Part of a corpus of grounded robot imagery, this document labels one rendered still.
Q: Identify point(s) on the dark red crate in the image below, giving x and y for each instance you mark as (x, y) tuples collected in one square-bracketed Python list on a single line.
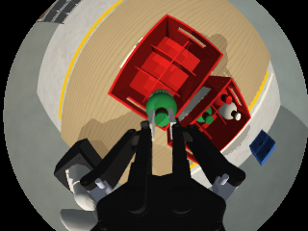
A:
[(183, 76), (221, 131)]

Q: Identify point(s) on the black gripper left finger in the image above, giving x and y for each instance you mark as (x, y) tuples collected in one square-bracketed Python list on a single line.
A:
[(102, 180)]

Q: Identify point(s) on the red bottle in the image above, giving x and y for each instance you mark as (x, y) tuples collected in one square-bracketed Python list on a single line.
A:
[(223, 97)]

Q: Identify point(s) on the white bottle with grey label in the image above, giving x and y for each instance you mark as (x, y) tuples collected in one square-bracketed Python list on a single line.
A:
[(229, 111)]

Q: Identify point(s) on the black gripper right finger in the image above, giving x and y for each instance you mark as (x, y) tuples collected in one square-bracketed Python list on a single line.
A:
[(224, 176)]

